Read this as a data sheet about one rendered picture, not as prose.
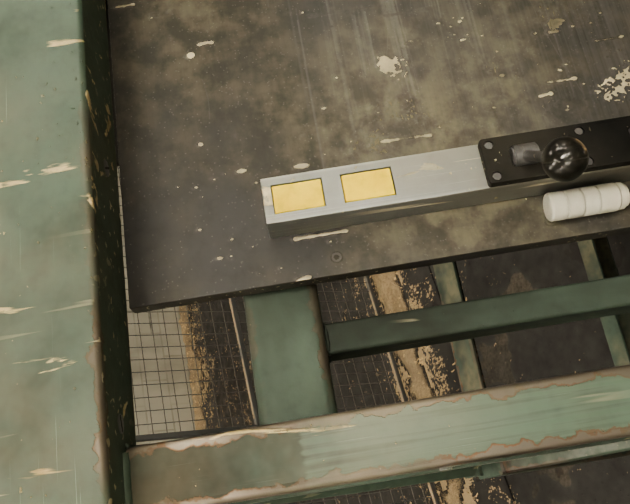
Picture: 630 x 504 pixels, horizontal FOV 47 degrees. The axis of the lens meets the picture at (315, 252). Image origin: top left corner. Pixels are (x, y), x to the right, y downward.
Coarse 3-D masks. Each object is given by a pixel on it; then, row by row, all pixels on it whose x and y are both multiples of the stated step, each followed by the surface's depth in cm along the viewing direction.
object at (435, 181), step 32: (384, 160) 72; (416, 160) 72; (448, 160) 72; (480, 160) 72; (416, 192) 71; (448, 192) 71; (480, 192) 72; (512, 192) 73; (544, 192) 74; (288, 224) 72; (320, 224) 73; (352, 224) 74
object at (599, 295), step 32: (544, 288) 77; (576, 288) 77; (608, 288) 77; (256, 320) 75; (288, 320) 75; (320, 320) 75; (352, 320) 77; (384, 320) 76; (416, 320) 76; (448, 320) 76; (480, 320) 76; (512, 320) 76; (544, 320) 77; (576, 320) 79; (256, 352) 74; (288, 352) 74; (320, 352) 74; (352, 352) 76; (384, 352) 79; (256, 384) 73; (288, 384) 73; (320, 384) 73; (288, 416) 72
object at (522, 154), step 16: (528, 144) 70; (560, 144) 59; (576, 144) 59; (512, 160) 71; (528, 160) 69; (544, 160) 60; (560, 160) 59; (576, 160) 59; (560, 176) 60; (576, 176) 60
